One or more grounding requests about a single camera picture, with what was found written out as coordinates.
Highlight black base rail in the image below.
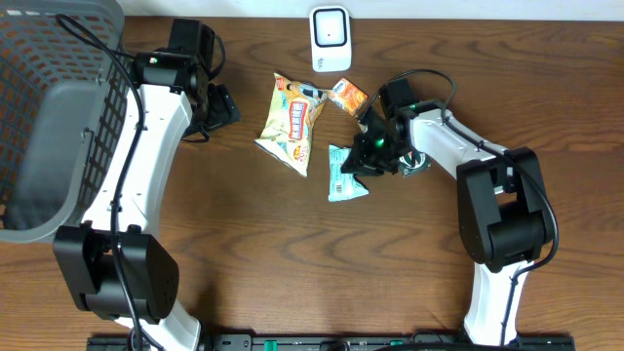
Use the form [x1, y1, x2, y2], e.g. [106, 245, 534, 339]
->
[85, 332, 576, 351]

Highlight light green snack packet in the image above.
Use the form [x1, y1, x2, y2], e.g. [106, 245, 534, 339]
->
[328, 145, 369, 202]

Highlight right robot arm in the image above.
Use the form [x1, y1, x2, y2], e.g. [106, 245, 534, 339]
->
[341, 75, 560, 346]

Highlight orange juice carton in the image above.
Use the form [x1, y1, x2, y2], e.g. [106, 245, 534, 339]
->
[329, 78, 368, 116]

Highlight grey plastic mesh basket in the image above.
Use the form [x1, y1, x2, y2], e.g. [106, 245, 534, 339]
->
[1, 0, 128, 243]

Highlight dark green round-label packet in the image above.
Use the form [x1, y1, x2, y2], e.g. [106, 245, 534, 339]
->
[399, 151, 431, 177]

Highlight yellow chips bag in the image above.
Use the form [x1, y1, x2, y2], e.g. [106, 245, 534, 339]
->
[254, 73, 328, 177]

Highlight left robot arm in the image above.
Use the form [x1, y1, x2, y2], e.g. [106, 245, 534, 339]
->
[53, 19, 241, 350]

